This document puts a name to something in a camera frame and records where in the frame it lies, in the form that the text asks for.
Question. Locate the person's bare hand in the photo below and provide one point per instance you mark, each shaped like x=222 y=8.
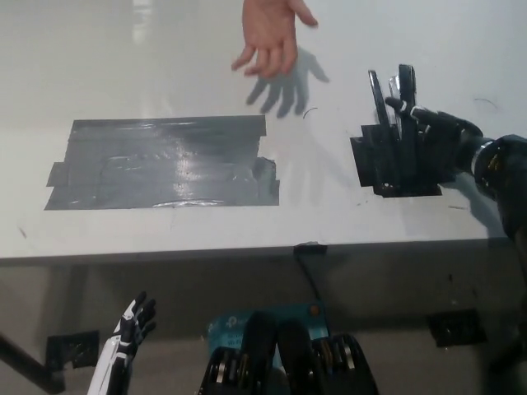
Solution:
x=271 y=37

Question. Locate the grey duct tape patch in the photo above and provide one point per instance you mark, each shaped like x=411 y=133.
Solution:
x=164 y=164

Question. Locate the black metal bar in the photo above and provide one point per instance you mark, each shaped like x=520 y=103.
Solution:
x=29 y=362

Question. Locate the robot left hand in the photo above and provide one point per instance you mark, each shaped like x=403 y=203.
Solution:
x=133 y=325

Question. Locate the teal router box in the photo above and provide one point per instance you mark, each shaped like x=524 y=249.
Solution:
x=315 y=310

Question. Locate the black tape spot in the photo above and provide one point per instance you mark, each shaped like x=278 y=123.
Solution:
x=370 y=164

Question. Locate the black stapler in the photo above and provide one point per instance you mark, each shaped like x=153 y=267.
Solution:
x=406 y=82

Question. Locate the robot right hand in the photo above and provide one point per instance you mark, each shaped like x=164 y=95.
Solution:
x=449 y=136

